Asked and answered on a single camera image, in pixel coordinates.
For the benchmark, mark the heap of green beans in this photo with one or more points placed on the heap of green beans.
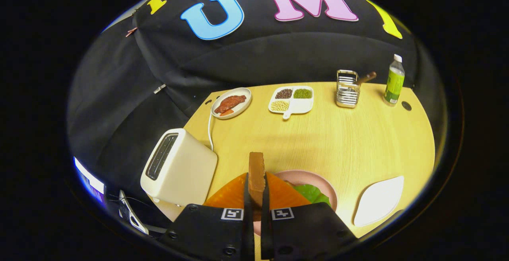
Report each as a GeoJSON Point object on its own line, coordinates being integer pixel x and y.
{"type": "Point", "coordinates": [302, 93]}

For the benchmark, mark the black backdrop cloth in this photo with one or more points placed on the black backdrop cloth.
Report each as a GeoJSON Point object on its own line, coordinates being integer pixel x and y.
{"type": "Point", "coordinates": [258, 50]}

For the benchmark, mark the toasted bread slice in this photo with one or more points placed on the toasted bread slice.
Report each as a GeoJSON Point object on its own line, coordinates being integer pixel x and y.
{"type": "Point", "coordinates": [257, 173]}

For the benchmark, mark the heap of yellow beans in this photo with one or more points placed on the heap of yellow beans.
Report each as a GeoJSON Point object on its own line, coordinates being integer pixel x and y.
{"type": "Point", "coordinates": [280, 106]}

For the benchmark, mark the round beige plate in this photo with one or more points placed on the round beige plate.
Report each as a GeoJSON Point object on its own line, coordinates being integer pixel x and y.
{"type": "Point", "coordinates": [244, 96]}

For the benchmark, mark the green lettuce leaf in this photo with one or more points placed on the green lettuce leaf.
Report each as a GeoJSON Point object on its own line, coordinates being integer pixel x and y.
{"type": "Point", "coordinates": [312, 194]}

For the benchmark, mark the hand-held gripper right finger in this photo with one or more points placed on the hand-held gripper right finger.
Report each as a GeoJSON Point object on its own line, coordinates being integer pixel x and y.
{"type": "Point", "coordinates": [265, 205]}

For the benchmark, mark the white bent bar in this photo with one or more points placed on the white bent bar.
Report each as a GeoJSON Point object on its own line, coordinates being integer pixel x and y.
{"type": "Point", "coordinates": [133, 215]}

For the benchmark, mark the white divided dish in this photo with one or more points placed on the white divided dish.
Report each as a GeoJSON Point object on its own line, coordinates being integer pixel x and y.
{"type": "Point", "coordinates": [303, 106]}

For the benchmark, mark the red meat slice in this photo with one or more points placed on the red meat slice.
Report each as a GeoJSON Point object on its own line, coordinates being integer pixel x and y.
{"type": "Point", "coordinates": [230, 102]}

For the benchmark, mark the white toaster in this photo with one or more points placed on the white toaster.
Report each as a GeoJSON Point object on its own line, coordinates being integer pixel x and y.
{"type": "Point", "coordinates": [183, 169]}

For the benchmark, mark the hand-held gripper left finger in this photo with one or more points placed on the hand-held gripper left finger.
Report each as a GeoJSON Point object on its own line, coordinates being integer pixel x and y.
{"type": "Point", "coordinates": [247, 201]}

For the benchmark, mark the pink plate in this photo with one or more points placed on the pink plate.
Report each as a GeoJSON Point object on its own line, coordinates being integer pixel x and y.
{"type": "Point", "coordinates": [306, 176]}

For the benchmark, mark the glowing screen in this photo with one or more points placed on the glowing screen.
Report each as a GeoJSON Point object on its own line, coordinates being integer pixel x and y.
{"type": "Point", "coordinates": [89, 179]}

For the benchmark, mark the green label bottle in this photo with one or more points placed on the green label bottle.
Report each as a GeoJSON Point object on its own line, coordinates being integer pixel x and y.
{"type": "Point", "coordinates": [394, 84]}

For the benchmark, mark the heap of dark beans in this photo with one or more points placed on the heap of dark beans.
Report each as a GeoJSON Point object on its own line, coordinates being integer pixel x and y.
{"type": "Point", "coordinates": [284, 93]}

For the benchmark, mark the white leaf-shaped plate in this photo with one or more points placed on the white leaf-shaped plate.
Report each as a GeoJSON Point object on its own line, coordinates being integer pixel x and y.
{"type": "Point", "coordinates": [377, 201]}

